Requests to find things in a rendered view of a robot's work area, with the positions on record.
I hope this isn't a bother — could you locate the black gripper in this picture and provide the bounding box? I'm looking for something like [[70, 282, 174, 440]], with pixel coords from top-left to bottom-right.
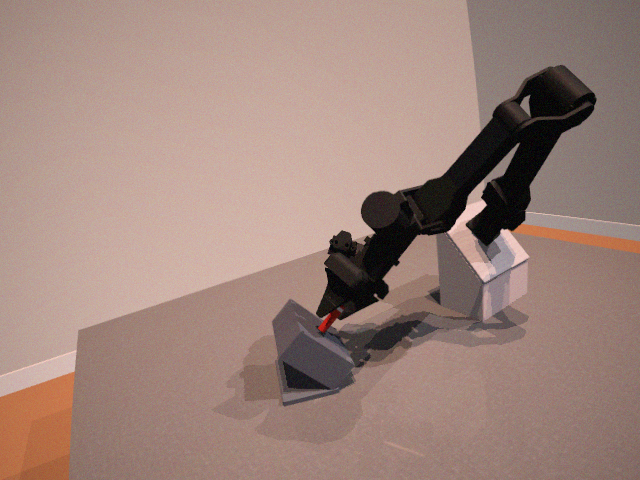
[[316, 233, 401, 320]]

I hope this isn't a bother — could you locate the dark red peg with grey band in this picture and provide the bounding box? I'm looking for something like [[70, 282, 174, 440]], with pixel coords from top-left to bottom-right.
[[318, 306, 345, 333]]

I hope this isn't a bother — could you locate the grey sloped panel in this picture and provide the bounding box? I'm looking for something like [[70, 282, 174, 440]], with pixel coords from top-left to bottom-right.
[[272, 299, 355, 407]]

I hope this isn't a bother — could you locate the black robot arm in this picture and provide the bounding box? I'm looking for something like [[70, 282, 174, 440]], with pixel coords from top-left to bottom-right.
[[361, 65, 597, 255]]

